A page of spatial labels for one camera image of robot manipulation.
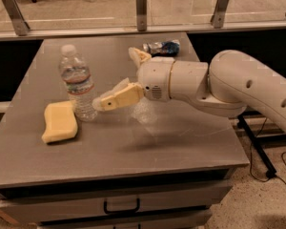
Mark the black floor cable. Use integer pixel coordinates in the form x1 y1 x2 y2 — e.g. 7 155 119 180
249 117 286 196

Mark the clear plastic water bottle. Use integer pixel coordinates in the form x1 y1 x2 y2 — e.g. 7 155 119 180
59 44 97 121

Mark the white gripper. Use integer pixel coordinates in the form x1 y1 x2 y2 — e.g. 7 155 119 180
92 47 175 112

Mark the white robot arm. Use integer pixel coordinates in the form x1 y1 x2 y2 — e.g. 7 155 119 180
92 48 286 133

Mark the black upper drawer handle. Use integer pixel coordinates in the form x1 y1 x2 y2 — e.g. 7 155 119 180
103 198 141 215

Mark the metal rail bracket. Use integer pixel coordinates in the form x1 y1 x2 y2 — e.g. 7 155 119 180
135 0 147 31
1 0 31 36
211 0 230 29

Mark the crushed blue silver can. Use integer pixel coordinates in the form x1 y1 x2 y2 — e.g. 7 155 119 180
143 40 180 56

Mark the black metal floor bar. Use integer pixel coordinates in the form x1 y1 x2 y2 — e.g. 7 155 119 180
237 115 276 179

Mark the right metal rail bracket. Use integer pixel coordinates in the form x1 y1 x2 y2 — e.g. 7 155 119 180
211 0 230 29

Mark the middle metal rail bracket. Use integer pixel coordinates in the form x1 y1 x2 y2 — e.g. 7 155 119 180
135 0 147 31

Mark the left metal rail bracket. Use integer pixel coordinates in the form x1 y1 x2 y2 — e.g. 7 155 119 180
1 0 31 36

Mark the grey drawer cabinet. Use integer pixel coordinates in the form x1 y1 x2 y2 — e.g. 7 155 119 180
0 39 248 229

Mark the yellow sponge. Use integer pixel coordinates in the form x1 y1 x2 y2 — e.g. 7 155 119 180
42 101 78 143

